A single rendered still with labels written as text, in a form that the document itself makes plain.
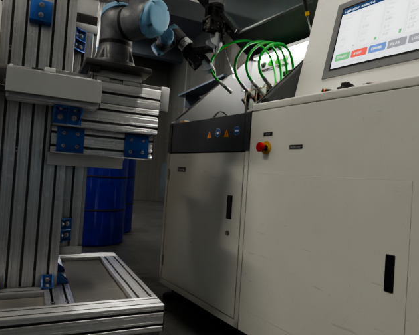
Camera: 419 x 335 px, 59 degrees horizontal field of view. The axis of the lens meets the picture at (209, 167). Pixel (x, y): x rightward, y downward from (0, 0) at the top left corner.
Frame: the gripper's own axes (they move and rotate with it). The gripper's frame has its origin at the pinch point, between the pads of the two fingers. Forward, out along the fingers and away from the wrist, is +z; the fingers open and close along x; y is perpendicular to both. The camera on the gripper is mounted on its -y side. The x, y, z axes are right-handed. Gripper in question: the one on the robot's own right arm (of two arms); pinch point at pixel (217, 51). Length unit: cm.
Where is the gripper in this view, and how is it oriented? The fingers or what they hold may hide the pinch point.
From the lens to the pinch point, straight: 177.5
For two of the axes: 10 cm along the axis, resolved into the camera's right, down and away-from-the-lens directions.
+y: -8.2, -0.7, -5.6
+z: -0.7, 10.0, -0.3
